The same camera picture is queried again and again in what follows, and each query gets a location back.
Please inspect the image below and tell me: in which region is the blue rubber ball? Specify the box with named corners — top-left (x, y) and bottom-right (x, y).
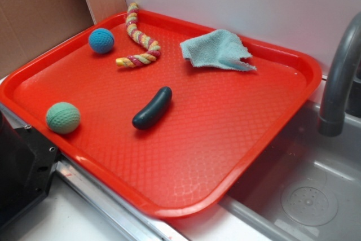
top-left (88, 28), bottom-right (115, 54)

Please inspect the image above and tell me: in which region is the grey sink faucet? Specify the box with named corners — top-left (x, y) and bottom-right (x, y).
top-left (318, 13), bottom-right (360, 137)

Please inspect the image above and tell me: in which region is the red plastic tray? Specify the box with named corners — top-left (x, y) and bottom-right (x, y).
top-left (1, 11), bottom-right (322, 218)

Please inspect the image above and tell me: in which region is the grey plastic sink basin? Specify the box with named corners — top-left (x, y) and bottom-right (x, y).
top-left (220, 102), bottom-right (360, 240)

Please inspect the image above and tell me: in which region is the light blue cloth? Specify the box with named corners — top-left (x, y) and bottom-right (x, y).
top-left (180, 29), bottom-right (257, 72)

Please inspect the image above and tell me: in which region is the brown cardboard panel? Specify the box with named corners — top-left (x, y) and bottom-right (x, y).
top-left (1, 0), bottom-right (126, 77)

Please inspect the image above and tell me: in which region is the multicolour twisted rope toy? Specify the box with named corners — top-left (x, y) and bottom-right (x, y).
top-left (116, 2), bottom-right (161, 68)

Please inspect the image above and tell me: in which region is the dark green toy cucumber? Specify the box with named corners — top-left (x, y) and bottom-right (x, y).
top-left (132, 86), bottom-right (173, 130)

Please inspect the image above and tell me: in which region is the green rubber ball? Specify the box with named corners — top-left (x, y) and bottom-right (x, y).
top-left (46, 102), bottom-right (81, 134)

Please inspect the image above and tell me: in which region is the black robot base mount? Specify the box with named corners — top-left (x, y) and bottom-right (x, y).
top-left (1, 114), bottom-right (60, 229)

